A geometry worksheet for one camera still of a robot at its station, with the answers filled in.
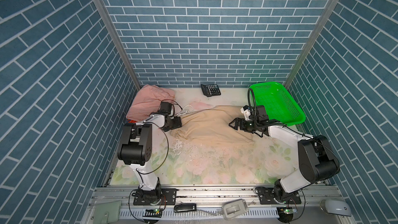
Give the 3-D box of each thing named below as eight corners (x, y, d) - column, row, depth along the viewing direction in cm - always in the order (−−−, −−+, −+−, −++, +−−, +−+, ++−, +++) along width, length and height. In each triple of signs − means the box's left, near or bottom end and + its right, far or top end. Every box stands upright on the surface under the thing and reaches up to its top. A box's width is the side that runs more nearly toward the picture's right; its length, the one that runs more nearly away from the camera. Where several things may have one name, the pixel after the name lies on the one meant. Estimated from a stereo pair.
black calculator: (200, 96, 117) (200, 94, 116) (200, 86, 125) (200, 84, 123) (220, 96, 117) (220, 94, 116) (219, 86, 125) (220, 84, 123)
